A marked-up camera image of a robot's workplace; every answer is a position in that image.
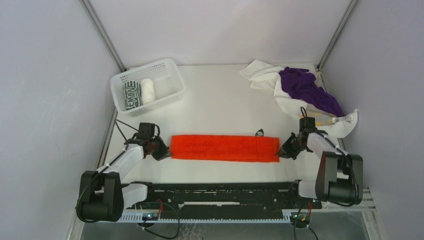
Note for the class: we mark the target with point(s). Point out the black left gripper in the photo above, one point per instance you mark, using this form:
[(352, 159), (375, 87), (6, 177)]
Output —
[(163, 153)]

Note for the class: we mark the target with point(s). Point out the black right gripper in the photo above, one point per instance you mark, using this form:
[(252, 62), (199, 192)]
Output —
[(285, 150)]

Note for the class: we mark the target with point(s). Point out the orange towel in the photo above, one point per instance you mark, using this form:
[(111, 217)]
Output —
[(229, 148)]

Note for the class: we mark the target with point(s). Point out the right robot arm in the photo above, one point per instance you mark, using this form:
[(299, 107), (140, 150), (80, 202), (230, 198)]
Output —
[(339, 178)]

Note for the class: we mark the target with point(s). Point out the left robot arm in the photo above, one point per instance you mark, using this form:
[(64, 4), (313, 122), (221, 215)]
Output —
[(103, 194)]

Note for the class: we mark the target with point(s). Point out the grey yellow patterned towel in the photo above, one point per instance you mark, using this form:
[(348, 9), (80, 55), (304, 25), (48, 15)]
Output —
[(322, 118)]

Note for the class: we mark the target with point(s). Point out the large white towel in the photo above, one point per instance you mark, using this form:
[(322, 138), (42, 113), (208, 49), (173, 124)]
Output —
[(341, 127)]

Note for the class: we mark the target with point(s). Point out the rolled white towel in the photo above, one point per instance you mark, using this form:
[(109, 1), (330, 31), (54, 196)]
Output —
[(147, 91)]

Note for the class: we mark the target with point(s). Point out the white plastic basket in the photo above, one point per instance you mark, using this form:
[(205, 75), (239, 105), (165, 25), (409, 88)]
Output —
[(168, 84)]

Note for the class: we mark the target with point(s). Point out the purple towel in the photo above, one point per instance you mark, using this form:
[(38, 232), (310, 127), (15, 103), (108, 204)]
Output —
[(299, 83)]

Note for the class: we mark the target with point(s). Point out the small white towel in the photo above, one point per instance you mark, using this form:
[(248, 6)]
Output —
[(261, 75)]

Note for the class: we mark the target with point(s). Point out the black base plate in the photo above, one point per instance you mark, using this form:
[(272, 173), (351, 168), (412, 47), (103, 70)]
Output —
[(251, 199)]

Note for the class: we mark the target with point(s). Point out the white slotted cable duct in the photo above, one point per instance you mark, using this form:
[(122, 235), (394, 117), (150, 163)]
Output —
[(151, 218)]

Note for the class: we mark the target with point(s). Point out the aluminium corner post right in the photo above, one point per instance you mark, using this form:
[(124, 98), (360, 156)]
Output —
[(353, 4)]

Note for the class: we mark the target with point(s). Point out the aluminium corner post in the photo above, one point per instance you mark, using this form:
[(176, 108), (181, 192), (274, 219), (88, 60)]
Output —
[(102, 33), (353, 4)]

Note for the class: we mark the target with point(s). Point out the aluminium corner post left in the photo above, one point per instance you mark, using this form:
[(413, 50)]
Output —
[(102, 33)]

